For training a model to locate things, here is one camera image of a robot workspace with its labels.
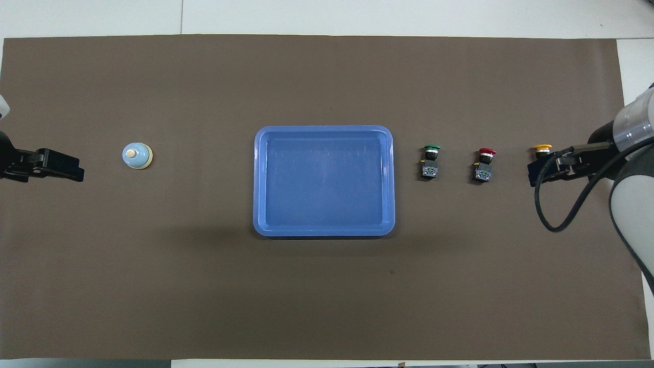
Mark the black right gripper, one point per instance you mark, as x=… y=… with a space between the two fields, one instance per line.
x=582 y=166

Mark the red push button switch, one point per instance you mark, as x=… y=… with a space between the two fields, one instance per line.
x=483 y=174

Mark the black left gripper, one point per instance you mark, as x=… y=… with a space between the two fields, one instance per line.
x=15 y=163

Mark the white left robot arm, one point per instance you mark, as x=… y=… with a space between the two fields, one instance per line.
x=3 y=108

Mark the brown table mat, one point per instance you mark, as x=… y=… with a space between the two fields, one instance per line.
x=327 y=296

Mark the green push button switch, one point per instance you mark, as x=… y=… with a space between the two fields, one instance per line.
x=430 y=169

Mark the blue plastic tray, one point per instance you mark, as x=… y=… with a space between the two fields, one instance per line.
x=324 y=181

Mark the yellow push button switch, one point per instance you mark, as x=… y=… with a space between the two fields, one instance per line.
x=542 y=148

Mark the light blue desk bell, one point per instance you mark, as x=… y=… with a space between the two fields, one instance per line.
x=137 y=156

